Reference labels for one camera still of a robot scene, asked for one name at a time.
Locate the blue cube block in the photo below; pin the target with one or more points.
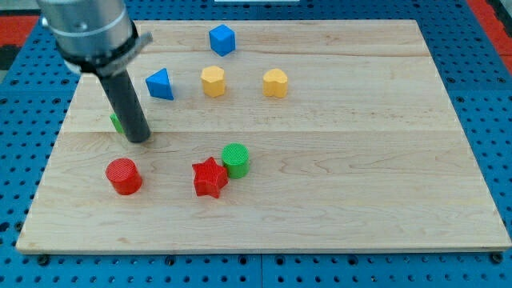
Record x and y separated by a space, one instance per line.
222 40

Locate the light wooden board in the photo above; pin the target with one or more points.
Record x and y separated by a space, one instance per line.
365 154

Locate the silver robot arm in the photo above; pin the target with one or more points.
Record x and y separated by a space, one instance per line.
98 37

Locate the red star block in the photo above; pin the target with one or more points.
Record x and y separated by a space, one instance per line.
209 178

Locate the blue triangle block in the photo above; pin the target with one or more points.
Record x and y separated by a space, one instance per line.
159 86

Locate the red cylinder block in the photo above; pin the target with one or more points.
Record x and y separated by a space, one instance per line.
124 177

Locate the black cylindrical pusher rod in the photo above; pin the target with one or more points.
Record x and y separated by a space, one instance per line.
124 101

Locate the green cylinder block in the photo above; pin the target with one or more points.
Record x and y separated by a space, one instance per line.
236 159

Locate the green star block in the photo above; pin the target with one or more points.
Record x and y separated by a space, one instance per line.
116 123

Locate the yellow hexagon block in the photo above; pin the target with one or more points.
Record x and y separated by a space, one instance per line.
213 81

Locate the yellow heart block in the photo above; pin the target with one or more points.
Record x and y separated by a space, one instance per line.
275 83

